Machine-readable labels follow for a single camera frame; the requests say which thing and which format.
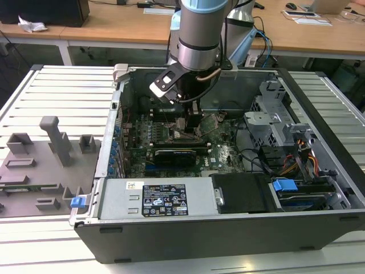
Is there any metal socket cover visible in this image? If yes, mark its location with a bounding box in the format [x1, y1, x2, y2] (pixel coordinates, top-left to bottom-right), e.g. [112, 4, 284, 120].
[199, 112, 228, 136]

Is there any grey power supply unit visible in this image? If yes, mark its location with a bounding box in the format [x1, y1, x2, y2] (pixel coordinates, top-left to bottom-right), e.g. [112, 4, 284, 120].
[99, 176, 219, 220]

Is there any black box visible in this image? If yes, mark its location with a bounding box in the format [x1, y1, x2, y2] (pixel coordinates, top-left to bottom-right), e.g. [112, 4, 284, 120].
[0, 0, 91, 29]

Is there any metal disk cage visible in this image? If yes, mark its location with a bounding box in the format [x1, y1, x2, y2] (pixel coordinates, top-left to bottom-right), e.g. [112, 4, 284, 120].
[244, 72, 314, 146]

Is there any green RAM stick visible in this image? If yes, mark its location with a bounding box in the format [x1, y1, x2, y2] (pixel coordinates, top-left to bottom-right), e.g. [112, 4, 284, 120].
[0, 184, 59, 191]

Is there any blue cable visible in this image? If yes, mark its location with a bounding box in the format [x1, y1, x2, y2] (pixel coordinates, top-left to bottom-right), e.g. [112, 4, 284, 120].
[255, 17, 273, 68]

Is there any grey case latch handle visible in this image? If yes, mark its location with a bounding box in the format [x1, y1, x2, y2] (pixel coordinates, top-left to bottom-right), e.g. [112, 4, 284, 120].
[112, 63, 131, 84]

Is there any black plastic shroud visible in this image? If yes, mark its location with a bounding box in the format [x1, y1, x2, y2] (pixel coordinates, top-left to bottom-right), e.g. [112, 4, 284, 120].
[211, 173, 282, 214]

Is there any silver laptop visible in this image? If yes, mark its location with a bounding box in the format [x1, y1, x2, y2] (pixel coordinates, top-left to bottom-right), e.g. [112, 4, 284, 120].
[309, 0, 352, 14]

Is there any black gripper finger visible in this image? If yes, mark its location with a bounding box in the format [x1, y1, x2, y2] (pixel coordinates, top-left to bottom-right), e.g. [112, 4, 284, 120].
[185, 112, 204, 134]

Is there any white paper sheet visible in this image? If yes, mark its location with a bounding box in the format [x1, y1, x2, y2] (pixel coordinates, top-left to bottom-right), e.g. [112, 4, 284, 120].
[143, 7, 179, 15]

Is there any graphics card with yellow stripe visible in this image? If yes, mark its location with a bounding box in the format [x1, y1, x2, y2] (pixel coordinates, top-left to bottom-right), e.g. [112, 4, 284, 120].
[153, 147, 198, 168]

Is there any black open PC case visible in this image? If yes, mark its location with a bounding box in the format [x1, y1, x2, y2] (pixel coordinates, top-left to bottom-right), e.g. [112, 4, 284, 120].
[70, 64, 365, 265]

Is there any coloured wire bundle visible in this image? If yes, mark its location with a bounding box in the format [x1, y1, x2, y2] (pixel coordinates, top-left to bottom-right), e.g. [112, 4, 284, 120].
[281, 138, 319, 175]

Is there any crumpled white paper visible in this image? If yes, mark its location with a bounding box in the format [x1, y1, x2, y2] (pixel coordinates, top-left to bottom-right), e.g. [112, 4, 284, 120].
[17, 15, 48, 34]

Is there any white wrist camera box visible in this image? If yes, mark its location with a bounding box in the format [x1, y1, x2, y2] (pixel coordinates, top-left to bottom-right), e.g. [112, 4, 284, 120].
[149, 64, 186, 105]

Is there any silver square CPU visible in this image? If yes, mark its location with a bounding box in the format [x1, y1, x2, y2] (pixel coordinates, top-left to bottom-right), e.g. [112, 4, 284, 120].
[174, 116, 188, 136]

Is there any white power adapter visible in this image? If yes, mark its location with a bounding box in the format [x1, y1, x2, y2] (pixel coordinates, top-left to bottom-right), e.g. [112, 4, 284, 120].
[244, 53, 259, 68]

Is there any blue plastic latch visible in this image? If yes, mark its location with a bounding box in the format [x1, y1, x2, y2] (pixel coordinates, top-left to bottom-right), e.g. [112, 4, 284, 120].
[70, 195, 86, 209]

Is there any hard disk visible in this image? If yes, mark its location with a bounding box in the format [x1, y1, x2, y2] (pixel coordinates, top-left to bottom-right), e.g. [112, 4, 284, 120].
[278, 192, 336, 211]

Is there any white flat tablet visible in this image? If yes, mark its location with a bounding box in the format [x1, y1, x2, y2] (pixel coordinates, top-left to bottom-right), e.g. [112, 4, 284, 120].
[295, 17, 333, 27]

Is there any CPU socket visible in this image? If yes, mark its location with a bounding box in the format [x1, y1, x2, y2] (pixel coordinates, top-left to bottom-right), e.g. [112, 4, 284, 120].
[167, 121, 206, 145]

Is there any grey parts rack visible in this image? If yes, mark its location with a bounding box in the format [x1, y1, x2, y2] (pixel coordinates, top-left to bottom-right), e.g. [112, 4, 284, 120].
[0, 115, 102, 219]

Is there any blue disk carrier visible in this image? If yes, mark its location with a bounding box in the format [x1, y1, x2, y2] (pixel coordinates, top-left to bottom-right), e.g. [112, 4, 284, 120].
[272, 178, 298, 198]

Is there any wooden desk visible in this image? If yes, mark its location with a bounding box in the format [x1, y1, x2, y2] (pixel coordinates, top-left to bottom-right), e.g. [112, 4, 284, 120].
[0, 0, 365, 61]

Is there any green motherboard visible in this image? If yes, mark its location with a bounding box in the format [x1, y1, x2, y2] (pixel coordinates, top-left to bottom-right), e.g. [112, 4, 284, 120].
[119, 110, 252, 178]

